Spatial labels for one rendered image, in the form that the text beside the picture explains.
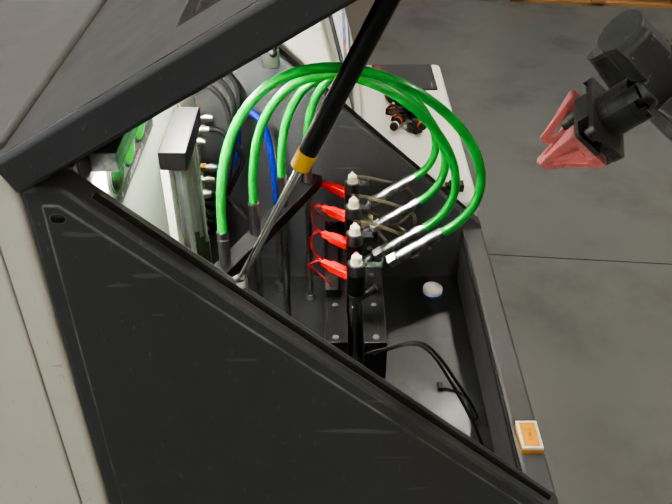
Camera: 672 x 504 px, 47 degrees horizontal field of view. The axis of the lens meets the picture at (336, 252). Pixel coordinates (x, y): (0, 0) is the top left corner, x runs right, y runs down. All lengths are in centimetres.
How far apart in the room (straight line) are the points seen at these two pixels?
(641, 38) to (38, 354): 73
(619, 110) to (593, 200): 255
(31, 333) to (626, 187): 313
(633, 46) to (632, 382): 188
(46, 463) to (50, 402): 11
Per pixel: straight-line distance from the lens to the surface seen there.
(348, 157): 144
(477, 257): 147
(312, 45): 139
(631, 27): 95
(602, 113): 101
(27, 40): 94
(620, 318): 293
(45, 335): 85
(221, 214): 113
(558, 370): 266
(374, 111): 190
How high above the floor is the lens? 181
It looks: 36 degrees down
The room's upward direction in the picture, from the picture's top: straight up
